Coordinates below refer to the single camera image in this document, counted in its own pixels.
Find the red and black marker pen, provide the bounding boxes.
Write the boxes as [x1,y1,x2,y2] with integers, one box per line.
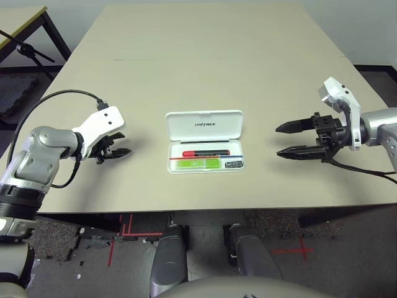
[182,148,231,157]

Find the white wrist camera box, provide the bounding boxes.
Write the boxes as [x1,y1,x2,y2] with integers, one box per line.
[318,76,362,151]
[71,106,127,159]

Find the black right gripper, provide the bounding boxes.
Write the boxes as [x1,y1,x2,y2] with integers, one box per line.
[275,112,345,162]

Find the green eraser box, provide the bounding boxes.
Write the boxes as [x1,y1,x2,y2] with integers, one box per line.
[175,158,221,171]

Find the wooden side table black legs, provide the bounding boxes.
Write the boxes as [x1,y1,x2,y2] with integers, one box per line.
[0,6,72,68]

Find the grey left robot leg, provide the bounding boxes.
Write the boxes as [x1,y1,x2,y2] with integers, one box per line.
[150,223,189,294]

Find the dark grey floor mat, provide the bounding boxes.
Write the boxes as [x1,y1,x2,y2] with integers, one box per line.
[0,76,38,120]

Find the black tripod stand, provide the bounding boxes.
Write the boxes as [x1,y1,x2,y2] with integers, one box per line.
[0,30,56,80]

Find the short black wrist cable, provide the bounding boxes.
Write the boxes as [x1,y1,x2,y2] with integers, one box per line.
[51,156,82,189]

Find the grey right robot leg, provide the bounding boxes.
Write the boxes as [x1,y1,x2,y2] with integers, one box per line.
[228,223,283,280]

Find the grey left wrist camera cable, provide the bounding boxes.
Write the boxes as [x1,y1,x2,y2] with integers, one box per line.
[8,89,109,165]

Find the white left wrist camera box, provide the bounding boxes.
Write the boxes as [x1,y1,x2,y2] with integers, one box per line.
[71,106,127,159]

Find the grey robot torso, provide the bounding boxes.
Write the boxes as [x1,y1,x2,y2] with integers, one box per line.
[151,276,351,298]

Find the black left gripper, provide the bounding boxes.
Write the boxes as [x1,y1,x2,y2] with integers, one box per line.
[92,132,133,165]

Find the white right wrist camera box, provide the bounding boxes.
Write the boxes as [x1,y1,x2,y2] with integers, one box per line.
[318,76,362,151]

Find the white plastic pencil case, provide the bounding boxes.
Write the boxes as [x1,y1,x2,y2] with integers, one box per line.
[164,109,248,174]

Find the grey robot leg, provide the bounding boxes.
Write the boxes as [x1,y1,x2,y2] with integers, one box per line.
[150,223,189,294]
[228,223,283,280]

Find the brown speckled carpet piece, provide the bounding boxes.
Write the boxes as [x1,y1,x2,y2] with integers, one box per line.
[32,217,81,260]
[243,209,345,240]

